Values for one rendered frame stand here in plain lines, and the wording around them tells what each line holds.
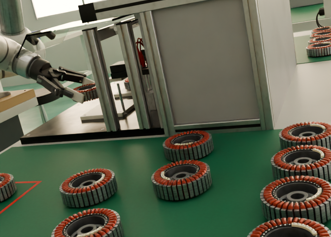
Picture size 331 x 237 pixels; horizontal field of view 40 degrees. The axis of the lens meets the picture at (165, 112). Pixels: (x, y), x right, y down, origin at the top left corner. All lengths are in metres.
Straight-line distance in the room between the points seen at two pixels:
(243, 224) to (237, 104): 0.44
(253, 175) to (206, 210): 0.14
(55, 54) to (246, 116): 6.32
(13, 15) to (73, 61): 5.16
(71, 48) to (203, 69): 6.08
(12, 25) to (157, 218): 1.42
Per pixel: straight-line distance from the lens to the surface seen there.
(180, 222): 0.77
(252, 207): 0.78
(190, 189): 0.82
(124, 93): 1.63
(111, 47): 6.81
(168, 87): 1.15
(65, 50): 7.21
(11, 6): 2.03
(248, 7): 1.04
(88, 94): 1.44
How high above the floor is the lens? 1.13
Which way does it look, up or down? 16 degrees down
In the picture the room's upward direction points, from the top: 12 degrees counter-clockwise
